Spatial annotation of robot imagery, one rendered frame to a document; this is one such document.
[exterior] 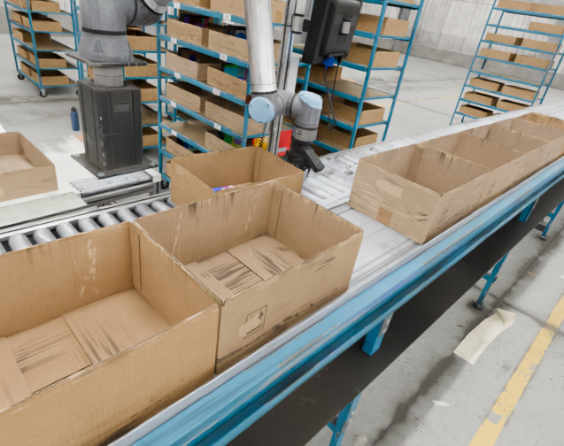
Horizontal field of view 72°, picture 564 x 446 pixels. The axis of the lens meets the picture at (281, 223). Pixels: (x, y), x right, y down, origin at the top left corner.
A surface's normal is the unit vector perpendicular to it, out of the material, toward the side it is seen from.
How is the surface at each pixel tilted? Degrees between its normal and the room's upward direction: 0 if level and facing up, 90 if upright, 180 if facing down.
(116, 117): 90
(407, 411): 0
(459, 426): 0
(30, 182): 91
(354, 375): 0
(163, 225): 90
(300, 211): 90
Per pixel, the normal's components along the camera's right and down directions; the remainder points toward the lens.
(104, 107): 0.72, 0.43
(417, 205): -0.70, 0.27
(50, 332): 0.14, -0.86
